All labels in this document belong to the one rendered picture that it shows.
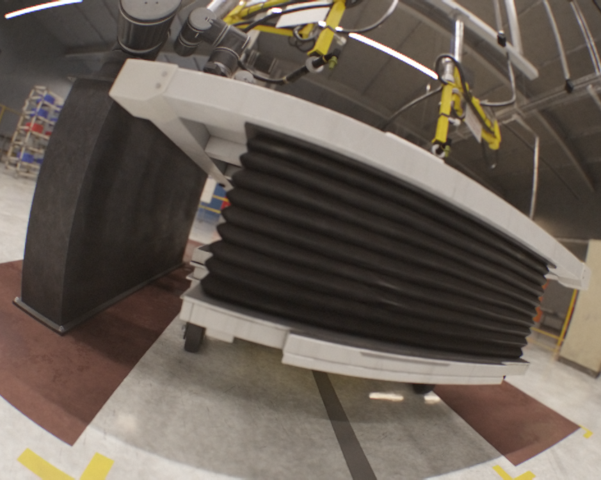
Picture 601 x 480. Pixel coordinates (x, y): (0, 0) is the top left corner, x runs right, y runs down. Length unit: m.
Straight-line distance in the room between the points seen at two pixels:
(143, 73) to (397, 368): 0.80
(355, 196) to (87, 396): 0.86
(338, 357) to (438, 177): 0.42
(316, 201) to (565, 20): 11.22
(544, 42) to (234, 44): 11.45
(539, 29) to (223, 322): 11.63
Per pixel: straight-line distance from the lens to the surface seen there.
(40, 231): 1.12
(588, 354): 4.78
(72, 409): 0.82
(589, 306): 4.86
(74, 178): 1.01
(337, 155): 0.53
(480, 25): 3.39
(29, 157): 6.75
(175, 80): 0.57
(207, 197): 9.51
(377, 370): 0.57
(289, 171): 0.51
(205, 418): 0.87
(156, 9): 0.92
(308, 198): 0.50
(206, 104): 0.53
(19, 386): 0.89
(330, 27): 1.54
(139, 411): 0.84
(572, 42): 11.95
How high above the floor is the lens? 0.59
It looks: 1 degrees down
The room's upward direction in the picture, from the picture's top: 18 degrees clockwise
